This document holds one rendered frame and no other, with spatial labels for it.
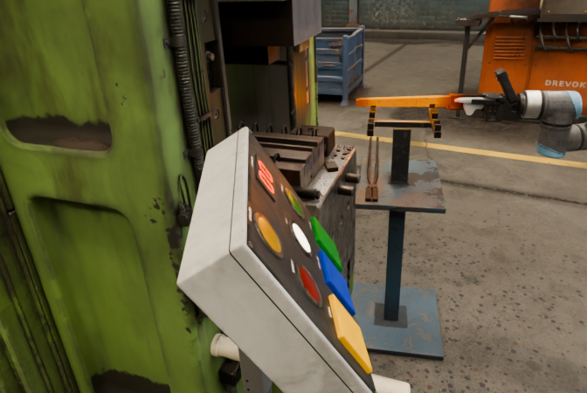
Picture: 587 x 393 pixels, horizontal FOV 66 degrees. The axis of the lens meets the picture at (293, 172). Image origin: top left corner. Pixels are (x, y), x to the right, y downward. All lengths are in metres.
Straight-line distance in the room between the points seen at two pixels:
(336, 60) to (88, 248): 3.99
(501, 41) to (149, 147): 3.96
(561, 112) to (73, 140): 1.40
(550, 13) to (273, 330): 4.03
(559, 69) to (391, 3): 4.84
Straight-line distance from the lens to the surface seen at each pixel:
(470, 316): 2.20
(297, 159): 1.13
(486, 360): 2.04
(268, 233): 0.50
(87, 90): 0.97
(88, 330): 1.38
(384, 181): 1.72
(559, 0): 4.34
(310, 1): 1.10
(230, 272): 0.45
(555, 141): 1.71
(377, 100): 1.61
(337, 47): 4.84
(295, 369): 0.54
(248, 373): 0.78
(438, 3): 8.71
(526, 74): 4.59
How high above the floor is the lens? 1.44
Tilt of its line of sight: 25 degrees down
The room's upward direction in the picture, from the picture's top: 3 degrees counter-clockwise
